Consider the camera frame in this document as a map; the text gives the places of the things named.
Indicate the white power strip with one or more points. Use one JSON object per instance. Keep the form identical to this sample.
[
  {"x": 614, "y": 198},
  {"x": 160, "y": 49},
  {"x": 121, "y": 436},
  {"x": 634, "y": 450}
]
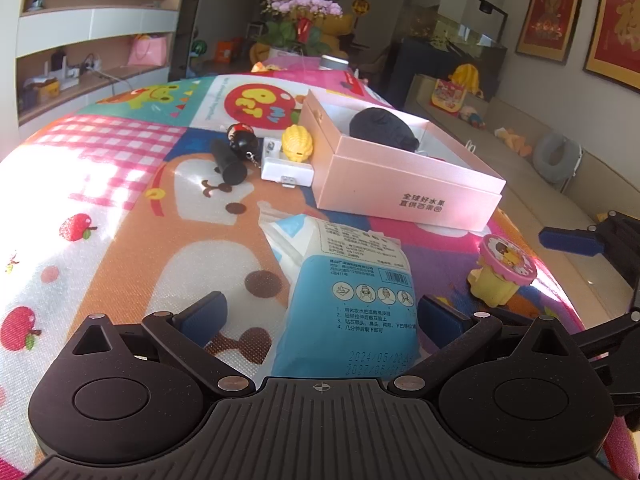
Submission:
[{"x": 85, "y": 69}]

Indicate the small plush doll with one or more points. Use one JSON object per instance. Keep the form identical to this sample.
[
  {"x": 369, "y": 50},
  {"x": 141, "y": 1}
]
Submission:
[{"x": 472, "y": 116}]

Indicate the pink cardboard box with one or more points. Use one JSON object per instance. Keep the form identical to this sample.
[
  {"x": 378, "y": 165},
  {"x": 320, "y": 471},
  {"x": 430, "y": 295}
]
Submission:
[{"x": 400, "y": 190}]

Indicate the framed red picture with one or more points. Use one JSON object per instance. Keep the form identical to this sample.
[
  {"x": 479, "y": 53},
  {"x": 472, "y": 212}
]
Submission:
[
  {"x": 550, "y": 10},
  {"x": 617, "y": 25}
]

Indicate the orange paper bag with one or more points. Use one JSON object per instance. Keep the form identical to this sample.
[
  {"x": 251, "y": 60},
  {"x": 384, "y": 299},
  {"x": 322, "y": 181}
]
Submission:
[{"x": 227, "y": 51}]

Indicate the white wall shelf cabinet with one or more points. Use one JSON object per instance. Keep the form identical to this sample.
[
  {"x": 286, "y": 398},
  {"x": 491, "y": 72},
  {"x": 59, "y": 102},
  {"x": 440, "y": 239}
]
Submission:
[{"x": 125, "y": 22}]

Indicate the fish tank on dark cabinet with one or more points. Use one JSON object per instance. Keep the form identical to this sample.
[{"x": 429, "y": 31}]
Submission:
[{"x": 440, "y": 60}]

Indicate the yellow corn toy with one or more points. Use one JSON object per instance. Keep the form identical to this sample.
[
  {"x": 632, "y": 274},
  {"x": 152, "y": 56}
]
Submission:
[{"x": 297, "y": 144}]

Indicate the yellow duck plush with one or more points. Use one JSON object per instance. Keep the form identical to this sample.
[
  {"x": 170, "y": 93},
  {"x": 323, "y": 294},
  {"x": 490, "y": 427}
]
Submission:
[{"x": 515, "y": 141}]

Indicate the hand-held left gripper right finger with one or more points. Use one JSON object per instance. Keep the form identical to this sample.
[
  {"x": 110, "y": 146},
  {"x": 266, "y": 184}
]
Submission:
[{"x": 440, "y": 317}]

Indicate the beige sofa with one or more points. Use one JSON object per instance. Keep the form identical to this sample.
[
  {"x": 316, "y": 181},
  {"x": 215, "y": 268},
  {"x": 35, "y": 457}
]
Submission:
[{"x": 550, "y": 195}]

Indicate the small yellow toy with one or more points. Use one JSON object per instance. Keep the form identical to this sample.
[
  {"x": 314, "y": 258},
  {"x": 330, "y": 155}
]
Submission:
[{"x": 258, "y": 67}]

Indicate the grey round speaker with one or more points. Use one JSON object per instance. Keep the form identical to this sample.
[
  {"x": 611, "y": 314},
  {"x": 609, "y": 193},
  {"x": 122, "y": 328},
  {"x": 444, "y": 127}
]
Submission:
[{"x": 333, "y": 62}]

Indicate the black plush toy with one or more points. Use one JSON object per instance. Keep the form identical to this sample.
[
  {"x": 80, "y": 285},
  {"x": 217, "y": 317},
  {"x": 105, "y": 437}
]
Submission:
[{"x": 382, "y": 127}]

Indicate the yellow backpack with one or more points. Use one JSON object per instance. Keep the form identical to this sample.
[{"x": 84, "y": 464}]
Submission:
[{"x": 467, "y": 77}]

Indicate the yellow toy cup pink lid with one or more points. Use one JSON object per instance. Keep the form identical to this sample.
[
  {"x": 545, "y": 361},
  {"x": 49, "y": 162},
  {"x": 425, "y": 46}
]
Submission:
[{"x": 502, "y": 265}]

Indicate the white battery charger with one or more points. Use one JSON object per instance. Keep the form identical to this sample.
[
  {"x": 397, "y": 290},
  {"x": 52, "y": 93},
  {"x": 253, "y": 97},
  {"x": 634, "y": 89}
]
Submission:
[{"x": 285, "y": 170}]

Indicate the watermelon ball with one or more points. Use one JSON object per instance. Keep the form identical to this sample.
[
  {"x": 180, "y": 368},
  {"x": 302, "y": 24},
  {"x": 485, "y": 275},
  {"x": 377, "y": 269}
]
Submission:
[{"x": 199, "y": 47}]

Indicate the colourful cartoon play mat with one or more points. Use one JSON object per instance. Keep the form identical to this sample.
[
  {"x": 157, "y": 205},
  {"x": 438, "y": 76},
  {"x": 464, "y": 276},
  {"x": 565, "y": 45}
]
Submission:
[{"x": 125, "y": 185}]

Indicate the yellow box on shelf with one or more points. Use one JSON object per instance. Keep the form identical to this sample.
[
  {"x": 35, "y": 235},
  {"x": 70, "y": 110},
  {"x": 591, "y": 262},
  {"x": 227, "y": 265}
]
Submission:
[{"x": 47, "y": 91}]

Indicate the pink gift bag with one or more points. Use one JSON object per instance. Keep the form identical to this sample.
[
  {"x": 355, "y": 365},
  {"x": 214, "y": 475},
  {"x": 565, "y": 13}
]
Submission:
[{"x": 147, "y": 51}]

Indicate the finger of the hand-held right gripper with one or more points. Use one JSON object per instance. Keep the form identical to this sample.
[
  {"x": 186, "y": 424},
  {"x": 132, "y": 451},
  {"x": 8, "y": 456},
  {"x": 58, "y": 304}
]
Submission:
[
  {"x": 625, "y": 340},
  {"x": 570, "y": 240}
]

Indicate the round yellow hanging ornament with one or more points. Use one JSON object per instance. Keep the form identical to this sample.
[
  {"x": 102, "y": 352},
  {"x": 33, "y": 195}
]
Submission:
[{"x": 360, "y": 5}]

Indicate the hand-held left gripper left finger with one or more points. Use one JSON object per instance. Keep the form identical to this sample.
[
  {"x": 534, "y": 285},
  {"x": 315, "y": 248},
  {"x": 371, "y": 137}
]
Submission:
[{"x": 205, "y": 317}]

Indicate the blue wet wipes packet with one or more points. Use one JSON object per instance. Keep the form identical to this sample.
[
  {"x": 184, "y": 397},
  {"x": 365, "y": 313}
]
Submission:
[{"x": 350, "y": 290}]

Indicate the grey neck pillow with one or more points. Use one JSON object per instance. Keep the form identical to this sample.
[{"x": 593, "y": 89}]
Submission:
[{"x": 542, "y": 160}]

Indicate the potted purple orchid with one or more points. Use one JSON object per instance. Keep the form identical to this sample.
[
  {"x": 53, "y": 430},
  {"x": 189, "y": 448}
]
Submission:
[{"x": 295, "y": 20}]

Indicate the black cylinder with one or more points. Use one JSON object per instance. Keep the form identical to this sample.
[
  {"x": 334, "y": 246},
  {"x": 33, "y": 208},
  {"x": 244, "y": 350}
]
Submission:
[{"x": 230, "y": 162}]

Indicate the red and yellow printed bag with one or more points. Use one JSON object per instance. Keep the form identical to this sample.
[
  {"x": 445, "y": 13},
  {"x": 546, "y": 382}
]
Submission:
[{"x": 449, "y": 97}]

